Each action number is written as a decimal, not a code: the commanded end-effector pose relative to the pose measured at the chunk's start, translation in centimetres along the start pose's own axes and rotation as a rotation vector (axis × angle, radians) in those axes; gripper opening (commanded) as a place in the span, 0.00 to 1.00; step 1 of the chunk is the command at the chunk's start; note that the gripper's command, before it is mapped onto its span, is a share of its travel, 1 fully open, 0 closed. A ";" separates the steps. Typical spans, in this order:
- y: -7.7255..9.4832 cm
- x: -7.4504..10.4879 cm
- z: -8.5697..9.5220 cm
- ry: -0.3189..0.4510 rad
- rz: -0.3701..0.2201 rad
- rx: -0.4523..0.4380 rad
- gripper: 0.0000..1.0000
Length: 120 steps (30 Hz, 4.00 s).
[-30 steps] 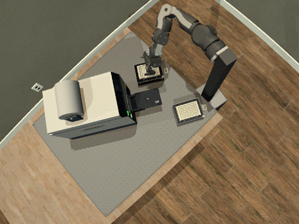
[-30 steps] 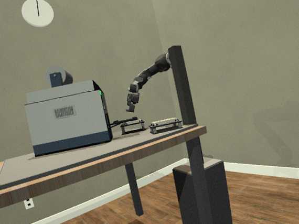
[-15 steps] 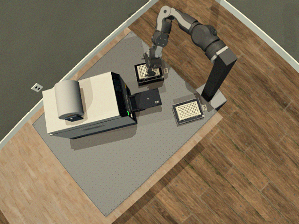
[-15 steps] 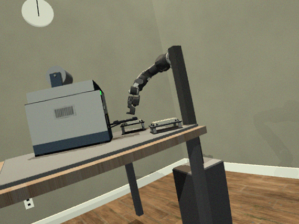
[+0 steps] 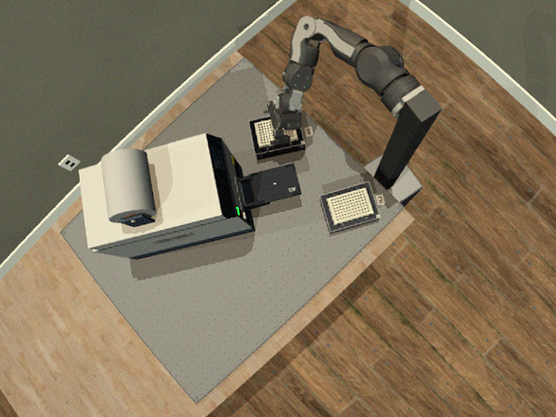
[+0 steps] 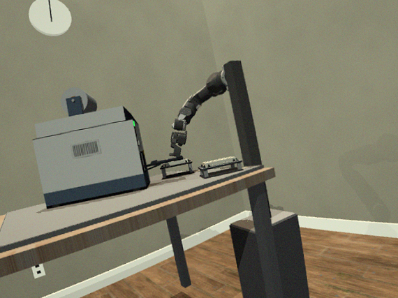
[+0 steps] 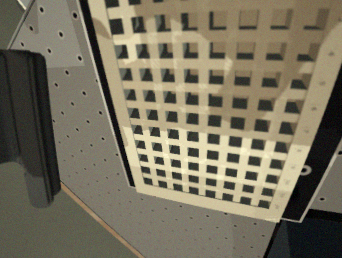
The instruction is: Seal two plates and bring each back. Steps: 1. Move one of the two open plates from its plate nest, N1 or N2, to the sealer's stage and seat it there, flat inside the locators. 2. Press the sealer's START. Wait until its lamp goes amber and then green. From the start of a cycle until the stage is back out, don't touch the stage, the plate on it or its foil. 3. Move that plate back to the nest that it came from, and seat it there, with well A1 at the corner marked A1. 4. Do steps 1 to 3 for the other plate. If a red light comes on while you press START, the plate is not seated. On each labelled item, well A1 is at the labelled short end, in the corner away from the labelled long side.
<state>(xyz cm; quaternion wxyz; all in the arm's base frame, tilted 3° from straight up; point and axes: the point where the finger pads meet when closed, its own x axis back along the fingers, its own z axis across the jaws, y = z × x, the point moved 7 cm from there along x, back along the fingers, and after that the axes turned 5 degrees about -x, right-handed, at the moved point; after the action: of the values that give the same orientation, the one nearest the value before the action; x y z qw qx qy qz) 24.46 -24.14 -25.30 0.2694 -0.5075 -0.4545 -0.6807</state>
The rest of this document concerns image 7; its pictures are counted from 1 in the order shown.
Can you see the beige well plate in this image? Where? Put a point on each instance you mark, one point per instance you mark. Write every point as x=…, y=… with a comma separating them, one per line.
x=230, y=126

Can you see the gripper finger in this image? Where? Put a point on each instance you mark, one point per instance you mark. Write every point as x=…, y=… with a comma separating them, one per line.
x=26, y=128

